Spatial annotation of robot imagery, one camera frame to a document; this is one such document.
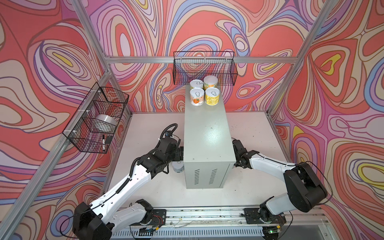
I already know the can mid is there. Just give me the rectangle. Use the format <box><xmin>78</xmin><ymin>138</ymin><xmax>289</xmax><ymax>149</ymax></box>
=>
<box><xmin>172</xmin><ymin>161</ymin><xmax>185</xmax><ymax>173</ymax></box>

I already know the can mid column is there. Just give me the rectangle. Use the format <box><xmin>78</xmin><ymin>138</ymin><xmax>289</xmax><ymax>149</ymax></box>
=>
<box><xmin>190</xmin><ymin>88</ymin><xmax>205</xmax><ymax>106</ymax></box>

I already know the yellow label can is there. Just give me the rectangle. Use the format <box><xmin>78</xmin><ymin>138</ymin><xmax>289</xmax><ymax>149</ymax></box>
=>
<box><xmin>205</xmin><ymin>87</ymin><xmax>220</xmax><ymax>106</ymax></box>

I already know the green label can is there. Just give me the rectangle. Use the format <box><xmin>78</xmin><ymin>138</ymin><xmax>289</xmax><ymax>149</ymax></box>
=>
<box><xmin>190</xmin><ymin>79</ymin><xmax>204</xmax><ymax>90</ymax></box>

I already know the orange label can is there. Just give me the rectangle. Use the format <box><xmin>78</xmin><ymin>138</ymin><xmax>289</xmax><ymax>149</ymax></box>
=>
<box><xmin>203</xmin><ymin>75</ymin><xmax>218</xmax><ymax>90</ymax></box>

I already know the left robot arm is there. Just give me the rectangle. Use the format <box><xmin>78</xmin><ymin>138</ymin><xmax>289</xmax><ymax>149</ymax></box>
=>
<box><xmin>72</xmin><ymin>137</ymin><xmax>181</xmax><ymax>240</ymax></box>

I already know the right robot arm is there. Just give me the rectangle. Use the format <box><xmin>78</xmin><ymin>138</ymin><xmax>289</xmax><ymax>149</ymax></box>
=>
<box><xmin>232</xmin><ymin>139</ymin><xmax>328</xmax><ymax>223</ymax></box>

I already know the grey metal cabinet counter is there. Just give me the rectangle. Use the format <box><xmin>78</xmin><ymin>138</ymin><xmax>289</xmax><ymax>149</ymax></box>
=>
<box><xmin>183</xmin><ymin>86</ymin><xmax>236</xmax><ymax>189</ymax></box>

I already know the black wire basket left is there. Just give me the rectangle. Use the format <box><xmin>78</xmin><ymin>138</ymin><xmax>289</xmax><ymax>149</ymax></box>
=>
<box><xmin>63</xmin><ymin>83</ymin><xmax>130</xmax><ymax>154</ymax></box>

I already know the black wire basket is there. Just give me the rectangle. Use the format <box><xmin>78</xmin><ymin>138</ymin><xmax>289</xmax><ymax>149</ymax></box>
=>
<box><xmin>173</xmin><ymin>50</ymin><xmax>238</xmax><ymax>86</ymax></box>
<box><xmin>63</xmin><ymin>83</ymin><xmax>130</xmax><ymax>154</ymax></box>

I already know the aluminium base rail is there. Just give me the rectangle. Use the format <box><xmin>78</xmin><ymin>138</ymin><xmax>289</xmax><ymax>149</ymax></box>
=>
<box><xmin>80</xmin><ymin>205</ymin><xmax>334</xmax><ymax>240</ymax></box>

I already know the black wire basket back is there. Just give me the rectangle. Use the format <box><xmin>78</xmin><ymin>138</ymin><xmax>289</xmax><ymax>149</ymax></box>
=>
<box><xmin>173</xmin><ymin>50</ymin><xmax>238</xmax><ymax>86</ymax></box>

